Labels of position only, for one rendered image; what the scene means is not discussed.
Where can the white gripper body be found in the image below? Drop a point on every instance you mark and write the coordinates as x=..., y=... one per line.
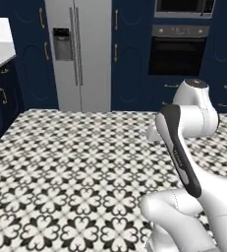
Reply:
x=152, y=134

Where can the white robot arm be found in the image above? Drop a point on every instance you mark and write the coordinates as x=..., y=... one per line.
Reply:
x=190, y=114

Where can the plain silver fridge door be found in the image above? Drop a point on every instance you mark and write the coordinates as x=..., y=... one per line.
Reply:
x=97, y=49

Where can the silver fridge door with dispenser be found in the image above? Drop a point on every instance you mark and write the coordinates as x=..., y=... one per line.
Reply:
x=62, y=82

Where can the silver fridge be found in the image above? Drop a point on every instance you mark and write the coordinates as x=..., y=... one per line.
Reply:
x=92, y=49

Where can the navy cupboard run around oven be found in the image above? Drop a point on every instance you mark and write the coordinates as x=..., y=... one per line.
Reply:
x=131, y=65

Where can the black built-in oven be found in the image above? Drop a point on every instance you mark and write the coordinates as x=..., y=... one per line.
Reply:
x=177, y=52

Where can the silver microwave oven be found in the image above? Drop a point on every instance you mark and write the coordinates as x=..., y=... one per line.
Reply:
x=184, y=8

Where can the tall navy cupboard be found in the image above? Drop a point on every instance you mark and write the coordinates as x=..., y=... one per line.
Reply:
x=31, y=65

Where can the navy base cupboard run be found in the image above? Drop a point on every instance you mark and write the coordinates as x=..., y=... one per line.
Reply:
x=2, y=101

